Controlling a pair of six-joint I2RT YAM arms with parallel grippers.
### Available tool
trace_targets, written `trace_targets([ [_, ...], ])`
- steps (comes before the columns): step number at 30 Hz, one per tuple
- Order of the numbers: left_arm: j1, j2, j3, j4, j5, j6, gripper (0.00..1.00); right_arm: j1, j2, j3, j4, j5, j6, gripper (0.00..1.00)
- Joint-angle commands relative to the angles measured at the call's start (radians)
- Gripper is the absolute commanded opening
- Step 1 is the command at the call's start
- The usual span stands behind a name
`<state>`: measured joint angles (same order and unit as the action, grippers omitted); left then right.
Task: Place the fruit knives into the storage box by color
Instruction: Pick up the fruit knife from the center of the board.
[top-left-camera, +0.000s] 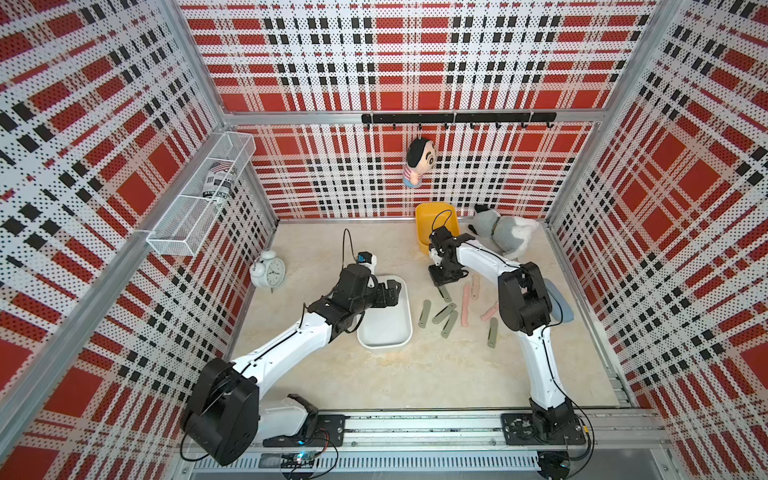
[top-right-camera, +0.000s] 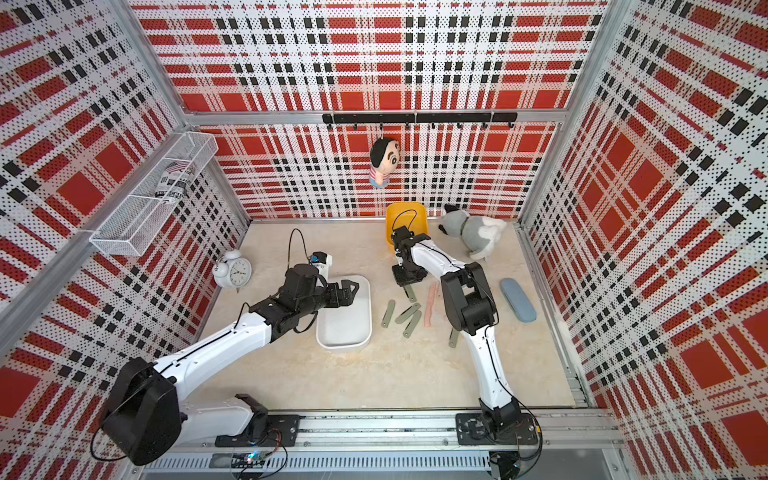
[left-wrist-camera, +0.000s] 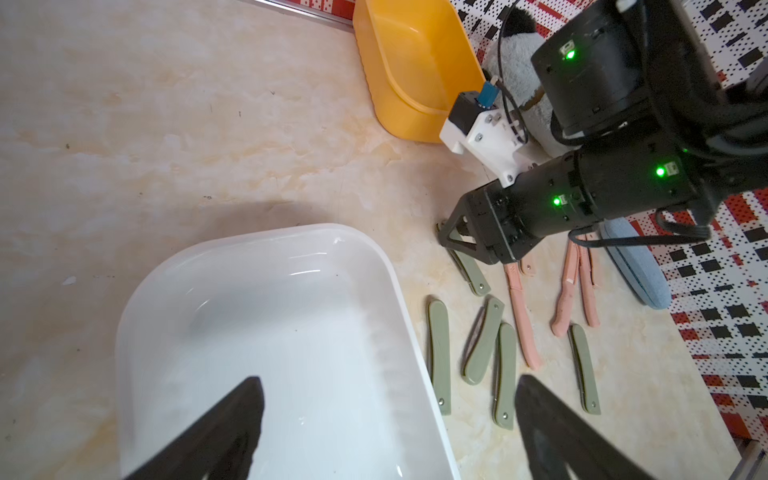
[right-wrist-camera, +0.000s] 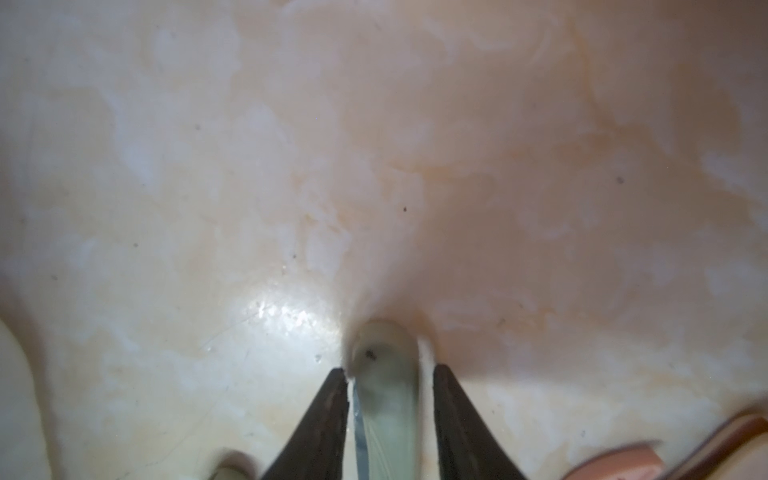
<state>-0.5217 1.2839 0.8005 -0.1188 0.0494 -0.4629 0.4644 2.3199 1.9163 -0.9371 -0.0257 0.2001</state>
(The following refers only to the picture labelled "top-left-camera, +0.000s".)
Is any white storage box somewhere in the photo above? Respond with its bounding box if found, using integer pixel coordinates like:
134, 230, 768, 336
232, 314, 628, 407
356, 275, 413, 352

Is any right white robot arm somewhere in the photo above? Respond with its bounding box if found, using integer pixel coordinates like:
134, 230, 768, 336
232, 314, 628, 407
429, 227, 587, 445

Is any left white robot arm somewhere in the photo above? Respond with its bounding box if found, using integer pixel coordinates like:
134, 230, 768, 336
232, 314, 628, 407
180, 263, 403, 466

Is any yellow storage box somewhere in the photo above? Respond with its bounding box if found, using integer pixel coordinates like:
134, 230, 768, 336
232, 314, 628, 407
415, 202, 460, 255

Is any grey plush dog toy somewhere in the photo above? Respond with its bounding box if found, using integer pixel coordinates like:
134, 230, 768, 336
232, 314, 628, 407
468, 205, 539, 260

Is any cartoon boy doll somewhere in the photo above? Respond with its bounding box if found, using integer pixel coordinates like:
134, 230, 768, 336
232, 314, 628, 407
403, 137, 437, 188

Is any white alarm clock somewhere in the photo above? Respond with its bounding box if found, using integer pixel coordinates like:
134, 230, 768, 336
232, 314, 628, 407
249, 249, 286, 291

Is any striped can in basket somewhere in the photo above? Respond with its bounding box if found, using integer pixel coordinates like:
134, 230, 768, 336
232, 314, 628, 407
202, 161, 235, 204

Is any black hook rail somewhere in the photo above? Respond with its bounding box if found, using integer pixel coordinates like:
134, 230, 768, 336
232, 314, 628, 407
361, 111, 558, 127

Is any white wire wall basket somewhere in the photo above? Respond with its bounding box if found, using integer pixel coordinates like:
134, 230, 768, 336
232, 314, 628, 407
147, 132, 255, 257

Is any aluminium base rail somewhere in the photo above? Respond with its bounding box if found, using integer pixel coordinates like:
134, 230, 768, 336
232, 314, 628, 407
177, 409, 684, 479

